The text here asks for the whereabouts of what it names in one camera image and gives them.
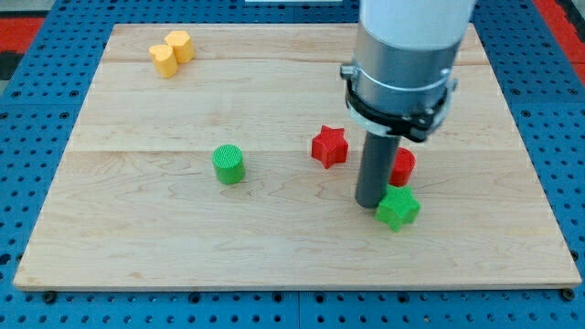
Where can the red star block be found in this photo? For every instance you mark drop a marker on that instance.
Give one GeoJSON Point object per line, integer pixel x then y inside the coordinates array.
{"type": "Point", "coordinates": [330, 146]}

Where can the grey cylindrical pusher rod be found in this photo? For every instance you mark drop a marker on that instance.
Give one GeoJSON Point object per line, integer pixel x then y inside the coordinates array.
{"type": "Point", "coordinates": [377, 161]}

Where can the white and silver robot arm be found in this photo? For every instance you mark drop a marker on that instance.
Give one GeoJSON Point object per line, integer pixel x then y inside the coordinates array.
{"type": "Point", "coordinates": [398, 82]}

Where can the green star block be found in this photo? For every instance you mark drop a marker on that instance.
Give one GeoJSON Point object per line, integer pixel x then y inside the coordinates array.
{"type": "Point", "coordinates": [398, 207]}

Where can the yellow heart block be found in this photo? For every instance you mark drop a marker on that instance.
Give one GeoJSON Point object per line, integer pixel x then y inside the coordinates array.
{"type": "Point", "coordinates": [164, 59]}

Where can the green cylinder block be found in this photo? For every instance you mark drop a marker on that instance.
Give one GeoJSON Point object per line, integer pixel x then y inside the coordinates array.
{"type": "Point", "coordinates": [227, 160]}

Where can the light wooden board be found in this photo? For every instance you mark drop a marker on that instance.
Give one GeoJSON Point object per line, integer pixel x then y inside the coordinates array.
{"type": "Point", "coordinates": [135, 204]}

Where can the yellow hexagon block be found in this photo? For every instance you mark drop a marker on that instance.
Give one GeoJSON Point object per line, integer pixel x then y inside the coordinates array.
{"type": "Point", "coordinates": [182, 45]}

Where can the red cylinder block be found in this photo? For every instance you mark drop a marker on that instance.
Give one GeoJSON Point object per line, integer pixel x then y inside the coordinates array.
{"type": "Point", "coordinates": [403, 167]}

